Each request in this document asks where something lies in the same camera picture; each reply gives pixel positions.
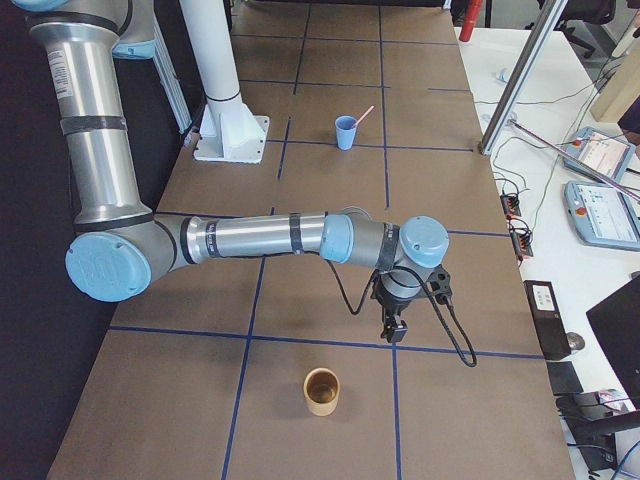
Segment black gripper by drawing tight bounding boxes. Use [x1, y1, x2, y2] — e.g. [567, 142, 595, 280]
[373, 271, 425, 343]

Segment blue ribbed plastic cup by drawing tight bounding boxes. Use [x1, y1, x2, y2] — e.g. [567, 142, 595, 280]
[335, 115, 357, 151]

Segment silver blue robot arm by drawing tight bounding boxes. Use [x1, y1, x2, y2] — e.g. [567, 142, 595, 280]
[20, 1, 452, 343]

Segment tan bamboo cup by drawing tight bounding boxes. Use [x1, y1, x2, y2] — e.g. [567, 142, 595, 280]
[302, 367, 340, 417]

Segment black power supply box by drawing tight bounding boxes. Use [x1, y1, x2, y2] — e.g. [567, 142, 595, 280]
[523, 280, 571, 361]

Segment near orange connector board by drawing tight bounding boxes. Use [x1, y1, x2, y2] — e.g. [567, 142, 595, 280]
[508, 218, 534, 260]

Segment orange connector board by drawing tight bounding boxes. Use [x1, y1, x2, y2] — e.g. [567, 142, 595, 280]
[500, 192, 521, 219]
[508, 218, 534, 260]

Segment far orange connector board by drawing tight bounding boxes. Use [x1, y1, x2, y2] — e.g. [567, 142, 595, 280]
[500, 192, 521, 219]

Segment black monitor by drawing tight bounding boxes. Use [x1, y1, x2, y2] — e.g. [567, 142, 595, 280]
[587, 278, 640, 404]

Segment near grey teach pendant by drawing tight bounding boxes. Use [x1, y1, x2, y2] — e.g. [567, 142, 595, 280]
[563, 181, 639, 251]

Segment grey teach pendant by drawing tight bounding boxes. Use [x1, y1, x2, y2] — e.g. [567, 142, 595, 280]
[563, 181, 639, 251]
[564, 127, 635, 181]

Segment far grey teach pendant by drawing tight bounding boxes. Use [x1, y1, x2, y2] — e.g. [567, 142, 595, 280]
[564, 127, 635, 181]

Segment long reacher grabber stick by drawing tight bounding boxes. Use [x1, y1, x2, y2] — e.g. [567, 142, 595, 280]
[508, 120, 640, 202]

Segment red cylinder bottle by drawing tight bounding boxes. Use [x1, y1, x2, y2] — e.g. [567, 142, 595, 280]
[459, 0, 484, 42]

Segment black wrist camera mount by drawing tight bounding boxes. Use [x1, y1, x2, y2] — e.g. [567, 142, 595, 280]
[428, 265, 453, 307]

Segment white pedestal column with base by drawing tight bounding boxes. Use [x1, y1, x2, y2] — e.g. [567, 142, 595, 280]
[180, 0, 270, 164]

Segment aluminium frame post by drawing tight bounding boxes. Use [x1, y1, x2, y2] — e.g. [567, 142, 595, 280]
[479, 0, 568, 156]

